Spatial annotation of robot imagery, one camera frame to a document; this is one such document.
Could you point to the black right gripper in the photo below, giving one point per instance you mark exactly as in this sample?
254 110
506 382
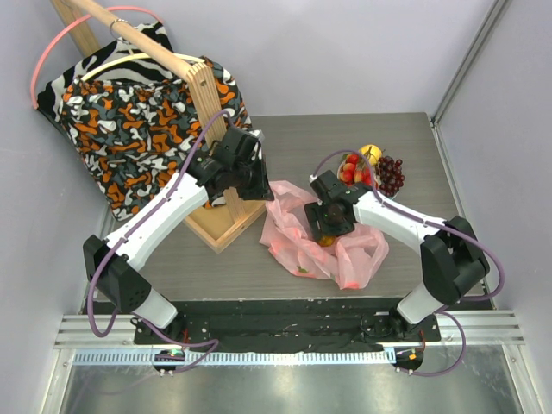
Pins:
314 218

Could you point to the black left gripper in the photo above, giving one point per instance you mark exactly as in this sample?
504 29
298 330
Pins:
261 191

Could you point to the orange mandarin fruit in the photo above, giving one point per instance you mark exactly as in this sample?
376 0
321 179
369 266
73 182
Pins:
326 240

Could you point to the pink plastic bag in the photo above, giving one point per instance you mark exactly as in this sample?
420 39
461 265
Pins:
351 262

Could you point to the dark red grape bunch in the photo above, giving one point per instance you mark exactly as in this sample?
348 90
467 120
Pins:
391 177

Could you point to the yellow lemon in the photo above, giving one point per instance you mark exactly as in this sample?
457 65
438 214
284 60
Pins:
372 153

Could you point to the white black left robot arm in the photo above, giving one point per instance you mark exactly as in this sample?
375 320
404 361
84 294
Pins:
113 264

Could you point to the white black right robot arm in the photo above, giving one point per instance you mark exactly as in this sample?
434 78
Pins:
452 259

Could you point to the wooden clothes rack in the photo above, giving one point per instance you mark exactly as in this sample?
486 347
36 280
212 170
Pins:
216 228

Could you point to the light blue round plate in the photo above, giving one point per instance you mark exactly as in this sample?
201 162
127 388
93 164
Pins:
387 177

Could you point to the orange black patterned garment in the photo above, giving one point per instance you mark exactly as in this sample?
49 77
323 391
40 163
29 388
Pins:
132 126

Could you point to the cream hanger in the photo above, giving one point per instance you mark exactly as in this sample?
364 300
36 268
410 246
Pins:
137 56

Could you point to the pink hanger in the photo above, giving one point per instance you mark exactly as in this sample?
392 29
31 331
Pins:
75 26

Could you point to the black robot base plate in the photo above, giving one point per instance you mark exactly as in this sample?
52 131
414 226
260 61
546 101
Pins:
290 326

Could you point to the aluminium frame rail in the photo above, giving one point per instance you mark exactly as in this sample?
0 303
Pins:
481 327

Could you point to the aluminium corner post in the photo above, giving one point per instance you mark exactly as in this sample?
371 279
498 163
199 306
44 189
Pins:
481 37

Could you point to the white slotted cable duct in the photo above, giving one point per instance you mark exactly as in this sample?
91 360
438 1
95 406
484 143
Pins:
171 357

